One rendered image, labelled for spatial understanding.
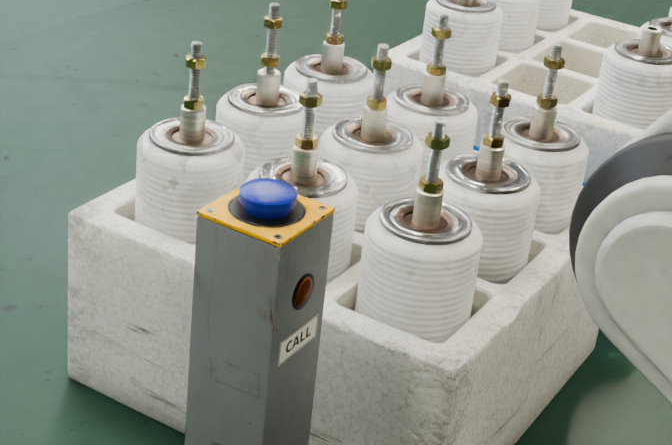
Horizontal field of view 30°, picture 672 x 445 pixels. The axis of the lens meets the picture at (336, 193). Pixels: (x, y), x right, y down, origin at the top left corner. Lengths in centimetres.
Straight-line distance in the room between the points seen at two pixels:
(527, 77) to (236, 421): 82
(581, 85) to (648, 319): 92
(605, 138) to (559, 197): 27
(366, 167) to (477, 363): 22
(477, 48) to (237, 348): 75
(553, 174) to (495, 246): 12
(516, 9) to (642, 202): 98
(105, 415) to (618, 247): 63
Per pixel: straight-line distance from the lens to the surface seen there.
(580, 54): 172
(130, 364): 117
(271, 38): 118
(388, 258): 99
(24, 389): 122
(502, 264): 111
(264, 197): 85
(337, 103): 127
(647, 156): 70
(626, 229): 68
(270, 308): 85
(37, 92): 186
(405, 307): 100
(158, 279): 110
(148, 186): 111
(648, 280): 69
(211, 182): 109
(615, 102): 148
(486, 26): 154
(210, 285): 88
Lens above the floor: 71
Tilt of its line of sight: 26 degrees down
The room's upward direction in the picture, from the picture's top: 6 degrees clockwise
